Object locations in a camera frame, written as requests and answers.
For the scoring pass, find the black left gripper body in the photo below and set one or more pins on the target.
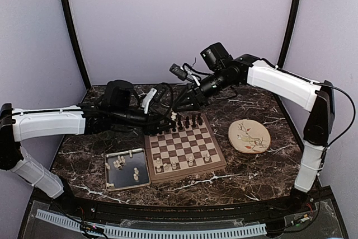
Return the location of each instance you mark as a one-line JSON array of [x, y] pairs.
[[148, 129]]

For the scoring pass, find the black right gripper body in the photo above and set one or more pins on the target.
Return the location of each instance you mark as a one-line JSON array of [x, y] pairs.
[[197, 94]]

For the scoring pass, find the white chess queen piece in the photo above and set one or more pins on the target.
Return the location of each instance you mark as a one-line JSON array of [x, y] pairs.
[[173, 116]]

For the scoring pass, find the white chess knight piece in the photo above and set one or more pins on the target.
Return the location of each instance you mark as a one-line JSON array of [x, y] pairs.
[[166, 167]]

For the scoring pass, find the white chess pawn piece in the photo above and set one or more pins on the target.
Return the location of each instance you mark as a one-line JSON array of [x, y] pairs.
[[174, 165]]

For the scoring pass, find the white chess king piece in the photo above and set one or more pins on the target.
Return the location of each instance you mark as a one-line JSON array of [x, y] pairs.
[[191, 161]]

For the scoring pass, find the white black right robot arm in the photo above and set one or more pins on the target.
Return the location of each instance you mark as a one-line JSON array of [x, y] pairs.
[[315, 97]]

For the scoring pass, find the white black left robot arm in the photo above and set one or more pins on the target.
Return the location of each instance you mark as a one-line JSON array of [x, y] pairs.
[[118, 109]]

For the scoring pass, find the dark chess pieces row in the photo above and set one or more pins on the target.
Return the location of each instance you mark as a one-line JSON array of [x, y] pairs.
[[187, 123]]

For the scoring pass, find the wooden chess board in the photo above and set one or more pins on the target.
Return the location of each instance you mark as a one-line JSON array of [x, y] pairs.
[[177, 147]]

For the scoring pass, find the white chess pieces in tray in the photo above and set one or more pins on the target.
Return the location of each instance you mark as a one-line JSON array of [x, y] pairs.
[[120, 170]]

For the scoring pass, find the metal tray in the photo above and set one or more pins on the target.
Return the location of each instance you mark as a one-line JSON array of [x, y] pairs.
[[143, 172]]

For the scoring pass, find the round bird pattern plate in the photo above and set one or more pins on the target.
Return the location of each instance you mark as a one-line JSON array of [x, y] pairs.
[[249, 136]]

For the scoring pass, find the black front rail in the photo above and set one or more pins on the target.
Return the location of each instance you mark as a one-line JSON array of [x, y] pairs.
[[189, 202]]

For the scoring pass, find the white perforated cable duct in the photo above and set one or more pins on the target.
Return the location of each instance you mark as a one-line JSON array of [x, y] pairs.
[[146, 229]]

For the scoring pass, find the black right frame post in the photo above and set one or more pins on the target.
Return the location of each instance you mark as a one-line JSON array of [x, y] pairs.
[[287, 37]]

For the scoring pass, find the black frame post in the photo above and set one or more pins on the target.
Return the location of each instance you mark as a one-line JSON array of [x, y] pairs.
[[75, 44], [287, 37]]

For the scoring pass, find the black left frame post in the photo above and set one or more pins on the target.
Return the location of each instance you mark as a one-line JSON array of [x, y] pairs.
[[75, 44]]

